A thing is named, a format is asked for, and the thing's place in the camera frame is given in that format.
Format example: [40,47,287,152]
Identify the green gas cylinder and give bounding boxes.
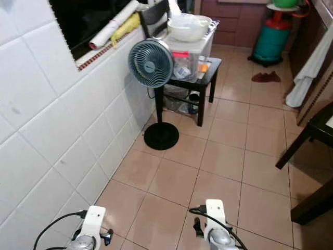
[250,5,292,67]

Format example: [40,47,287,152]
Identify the dark brown wooden cabinet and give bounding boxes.
[289,0,333,126]

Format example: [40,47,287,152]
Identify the clear plastic bag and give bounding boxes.
[161,85,201,115]

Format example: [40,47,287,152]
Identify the yellow cloth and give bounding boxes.
[112,13,141,47]

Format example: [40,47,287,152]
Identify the black chair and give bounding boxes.
[139,0,170,38]

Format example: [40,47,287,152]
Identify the dark marble-top table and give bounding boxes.
[276,102,333,170]

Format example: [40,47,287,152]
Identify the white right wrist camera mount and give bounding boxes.
[204,199,227,232]

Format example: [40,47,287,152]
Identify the white plastic basin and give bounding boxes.
[168,14,213,42]

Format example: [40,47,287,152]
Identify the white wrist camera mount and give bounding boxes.
[204,199,227,232]
[81,205,106,239]

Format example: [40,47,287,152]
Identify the grey standing fan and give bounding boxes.
[128,37,180,151]

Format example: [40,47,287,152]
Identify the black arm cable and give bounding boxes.
[189,206,249,250]
[33,210,88,250]

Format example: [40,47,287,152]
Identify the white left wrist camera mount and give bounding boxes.
[81,205,106,239]

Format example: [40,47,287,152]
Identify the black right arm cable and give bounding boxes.
[189,206,249,250]

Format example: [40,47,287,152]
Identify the black side table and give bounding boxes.
[156,56,222,127]

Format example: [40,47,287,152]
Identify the white rolled paper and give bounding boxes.
[89,0,138,50]

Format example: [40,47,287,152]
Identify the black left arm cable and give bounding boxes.
[33,210,88,250]

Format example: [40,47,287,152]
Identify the green bowl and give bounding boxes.
[266,0,300,11]

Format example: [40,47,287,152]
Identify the white hanging towel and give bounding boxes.
[285,26,333,108]

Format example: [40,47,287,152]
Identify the dark red rag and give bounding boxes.
[251,71,281,84]

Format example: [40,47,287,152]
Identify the clear plastic storage box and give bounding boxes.
[164,21,218,83]

